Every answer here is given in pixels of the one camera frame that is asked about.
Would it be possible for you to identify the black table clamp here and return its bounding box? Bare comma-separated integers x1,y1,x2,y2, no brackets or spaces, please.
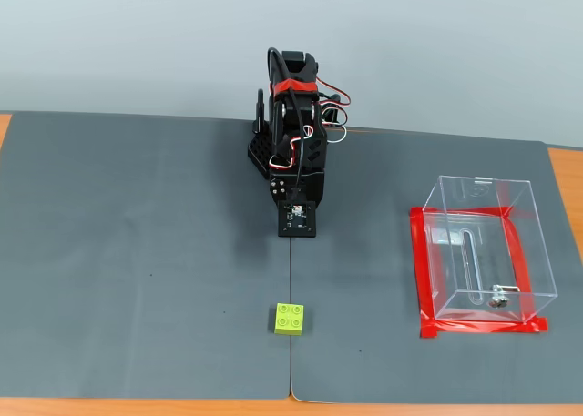
250,87,270,135
321,95,343,127

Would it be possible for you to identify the metal box lock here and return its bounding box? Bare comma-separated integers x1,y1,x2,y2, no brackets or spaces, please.
489,284,521,309

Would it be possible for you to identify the transparent acrylic box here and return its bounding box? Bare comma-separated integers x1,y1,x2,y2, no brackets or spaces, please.
422,174,559,324

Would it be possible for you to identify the black camera cable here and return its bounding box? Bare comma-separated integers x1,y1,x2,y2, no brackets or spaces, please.
266,46,304,201

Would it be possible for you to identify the red white servo wire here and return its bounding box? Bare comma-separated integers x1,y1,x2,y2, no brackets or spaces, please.
269,125,315,170
315,76,354,143

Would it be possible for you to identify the green lego block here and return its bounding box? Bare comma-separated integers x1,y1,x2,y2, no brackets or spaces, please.
272,302,307,338

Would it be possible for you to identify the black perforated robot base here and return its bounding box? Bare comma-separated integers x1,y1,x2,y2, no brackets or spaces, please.
245,131,274,180

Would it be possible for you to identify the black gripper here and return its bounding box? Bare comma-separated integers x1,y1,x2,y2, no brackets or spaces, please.
268,171,327,208

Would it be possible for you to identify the red tape band on arm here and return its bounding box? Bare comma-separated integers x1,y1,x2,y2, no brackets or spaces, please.
271,79,320,97

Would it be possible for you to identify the red tape strip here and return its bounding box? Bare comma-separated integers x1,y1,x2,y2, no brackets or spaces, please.
418,316,549,340
500,215,537,324
408,206,438,340
409,205,516,219

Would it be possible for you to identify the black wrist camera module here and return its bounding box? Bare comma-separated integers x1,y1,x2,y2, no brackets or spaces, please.
277,199,319,239

